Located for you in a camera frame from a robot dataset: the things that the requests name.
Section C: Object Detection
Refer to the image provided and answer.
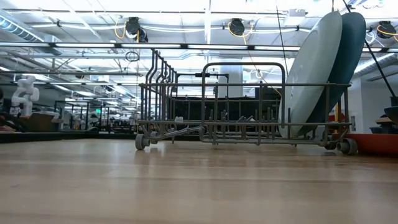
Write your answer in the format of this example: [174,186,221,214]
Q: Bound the red and white wall sign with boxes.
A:
[328,112,346,124]

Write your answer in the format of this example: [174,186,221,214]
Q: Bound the silver ceiling duct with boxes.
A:
[0,8,63,57]

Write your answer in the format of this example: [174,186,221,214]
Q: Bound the grey wire dish rack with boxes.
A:
[134,49,359,156]

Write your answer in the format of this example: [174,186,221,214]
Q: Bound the thin hanging black cable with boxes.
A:
[275,0,290,75]

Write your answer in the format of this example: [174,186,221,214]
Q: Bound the black background panel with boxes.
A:
[170,88,282,131]

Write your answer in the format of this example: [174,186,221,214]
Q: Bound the white ceiling duct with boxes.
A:
[354,52,398,78]

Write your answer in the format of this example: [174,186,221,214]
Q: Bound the small orange plate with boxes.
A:
[332,133,398,156]

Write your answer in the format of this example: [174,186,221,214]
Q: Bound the dark bowl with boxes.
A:
[383,105,398,125]

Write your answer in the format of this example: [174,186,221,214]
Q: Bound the person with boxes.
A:
[0,88,22,132]

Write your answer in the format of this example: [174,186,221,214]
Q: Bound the long taut black cable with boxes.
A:
[341,0,396,99]

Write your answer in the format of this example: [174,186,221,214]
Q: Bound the black ceiling cord reel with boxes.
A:
[125,16,149,44]
[228,17,246,37]
[376,20,398,40]

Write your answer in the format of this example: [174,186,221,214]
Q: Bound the large dark blue plate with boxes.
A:
[297,11,368,136]

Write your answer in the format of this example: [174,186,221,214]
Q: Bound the white round column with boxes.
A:
[217,58,244,98]

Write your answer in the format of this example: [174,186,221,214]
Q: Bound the wooden background table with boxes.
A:
[374,116,398,134]

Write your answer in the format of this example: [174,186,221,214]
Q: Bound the long ceiling light strip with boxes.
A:
[0,42,398,53]

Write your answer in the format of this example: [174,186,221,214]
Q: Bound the large light blue plate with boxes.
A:
[277,11,343,139]

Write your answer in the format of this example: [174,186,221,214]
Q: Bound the brown box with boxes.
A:
[19,111,63,133]

